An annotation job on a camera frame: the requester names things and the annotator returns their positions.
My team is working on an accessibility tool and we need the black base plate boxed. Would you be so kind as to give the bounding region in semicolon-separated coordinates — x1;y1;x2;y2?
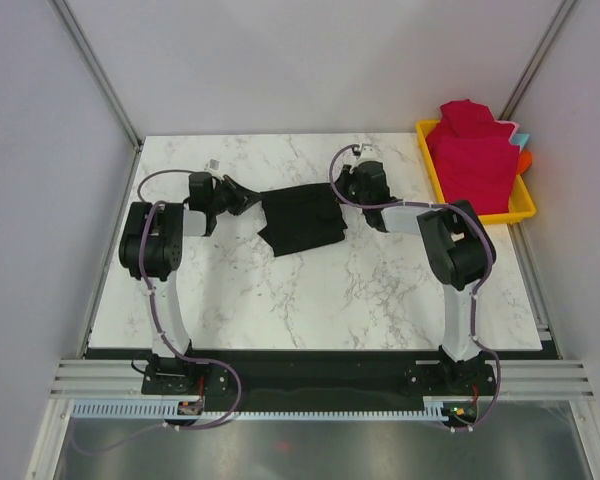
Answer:
166;350;496;411

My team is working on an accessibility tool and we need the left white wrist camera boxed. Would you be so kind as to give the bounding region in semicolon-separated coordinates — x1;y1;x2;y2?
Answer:
207;159;220;172

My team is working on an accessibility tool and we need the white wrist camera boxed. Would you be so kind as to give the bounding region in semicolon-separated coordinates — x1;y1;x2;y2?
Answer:
207;159;220;172
353;143;376;161

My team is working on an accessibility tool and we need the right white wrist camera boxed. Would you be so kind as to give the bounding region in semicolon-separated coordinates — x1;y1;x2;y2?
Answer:
353;143;376;161

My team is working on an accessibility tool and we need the aluminium rail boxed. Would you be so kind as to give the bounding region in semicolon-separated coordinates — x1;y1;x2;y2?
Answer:
49;358;149;400

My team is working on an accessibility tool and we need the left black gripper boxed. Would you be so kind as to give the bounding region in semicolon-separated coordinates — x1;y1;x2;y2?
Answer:
209;175;264;217

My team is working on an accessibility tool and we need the aluminium frame post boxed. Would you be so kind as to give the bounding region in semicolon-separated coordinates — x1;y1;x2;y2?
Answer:
49;0;143;150
500;0;581;121

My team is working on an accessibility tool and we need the left aluminium frame post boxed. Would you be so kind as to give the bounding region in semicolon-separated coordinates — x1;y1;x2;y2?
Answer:
49;0;143;150

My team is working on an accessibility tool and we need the white slotted cable duct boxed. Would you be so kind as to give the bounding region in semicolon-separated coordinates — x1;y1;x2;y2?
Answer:
71;399;449;422

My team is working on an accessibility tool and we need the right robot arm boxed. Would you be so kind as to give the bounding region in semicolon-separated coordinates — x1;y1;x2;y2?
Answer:
329;160;496;394

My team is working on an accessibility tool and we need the cyan cloth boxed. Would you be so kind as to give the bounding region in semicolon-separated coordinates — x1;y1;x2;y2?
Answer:
510;133;530;151

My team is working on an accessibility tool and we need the yellow plastic bin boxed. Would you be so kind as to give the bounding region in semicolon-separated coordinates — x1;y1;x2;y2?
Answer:
415;119;536;225

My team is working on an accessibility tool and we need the orange cloth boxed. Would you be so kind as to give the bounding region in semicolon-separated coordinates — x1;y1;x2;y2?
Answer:
516;149;533;175

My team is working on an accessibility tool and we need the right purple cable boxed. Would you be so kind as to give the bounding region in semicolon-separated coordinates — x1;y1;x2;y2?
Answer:
328;143;504;435

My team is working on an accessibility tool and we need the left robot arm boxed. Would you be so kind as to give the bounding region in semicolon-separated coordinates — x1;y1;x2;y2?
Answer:
118;171;262;395

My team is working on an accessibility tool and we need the red t-shirt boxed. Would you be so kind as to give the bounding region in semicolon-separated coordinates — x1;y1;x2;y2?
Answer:
426;99;519;215

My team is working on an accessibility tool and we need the right aluminium frame post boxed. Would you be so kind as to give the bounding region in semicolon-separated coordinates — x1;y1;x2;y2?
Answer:
500;0;581;121

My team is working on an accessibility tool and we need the pink cloth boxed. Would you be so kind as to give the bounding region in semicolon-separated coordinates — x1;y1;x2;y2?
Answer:
498;120;519;139

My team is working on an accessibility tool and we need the black t-shirt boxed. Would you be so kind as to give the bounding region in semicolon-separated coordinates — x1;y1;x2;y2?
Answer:
258;183;347;257

